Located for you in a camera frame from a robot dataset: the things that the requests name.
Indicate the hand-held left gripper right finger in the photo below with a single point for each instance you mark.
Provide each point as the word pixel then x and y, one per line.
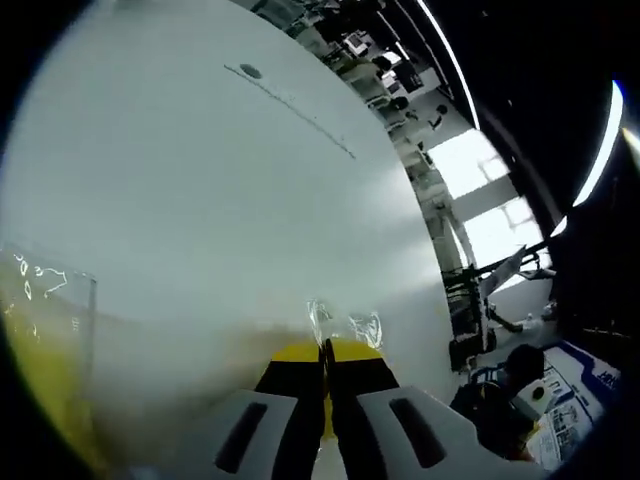
pixel 380 420

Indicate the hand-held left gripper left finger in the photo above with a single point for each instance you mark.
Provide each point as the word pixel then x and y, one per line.
pixel 280 420

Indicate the clear plastic wrap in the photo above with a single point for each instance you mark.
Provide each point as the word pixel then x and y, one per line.
pixel 367 327

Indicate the metal shelf rack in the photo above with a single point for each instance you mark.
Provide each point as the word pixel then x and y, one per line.
pixel 472 300

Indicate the bright window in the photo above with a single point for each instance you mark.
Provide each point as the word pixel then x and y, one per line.
pixel 470 160

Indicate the white ceiling light strip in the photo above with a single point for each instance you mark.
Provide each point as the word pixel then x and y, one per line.
pixel 602 150
pixel 450 60

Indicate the blue white wall poster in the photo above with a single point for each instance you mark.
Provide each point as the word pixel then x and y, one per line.
pixel 575 405

